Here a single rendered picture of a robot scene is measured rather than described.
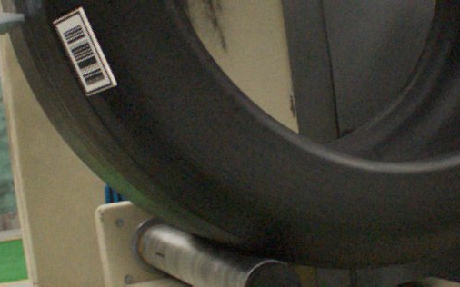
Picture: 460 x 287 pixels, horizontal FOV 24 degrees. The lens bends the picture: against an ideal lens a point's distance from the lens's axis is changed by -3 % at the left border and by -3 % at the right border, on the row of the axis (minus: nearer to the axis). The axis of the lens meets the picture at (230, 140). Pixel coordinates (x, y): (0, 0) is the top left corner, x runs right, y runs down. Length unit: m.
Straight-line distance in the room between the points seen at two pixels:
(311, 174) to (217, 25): 0.42
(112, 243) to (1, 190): 8.82
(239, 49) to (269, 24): 0.04
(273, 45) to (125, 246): 0.28
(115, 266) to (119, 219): 0.05
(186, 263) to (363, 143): 0.26
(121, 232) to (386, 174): 0.39
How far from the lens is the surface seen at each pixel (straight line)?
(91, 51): 0.77
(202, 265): 0.93
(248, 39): 1.20
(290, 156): 0.80
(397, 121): 1.15
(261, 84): 1.20
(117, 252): 1.14
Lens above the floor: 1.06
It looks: 3 degrees down
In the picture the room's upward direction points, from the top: 7 degrees counter-clockwise
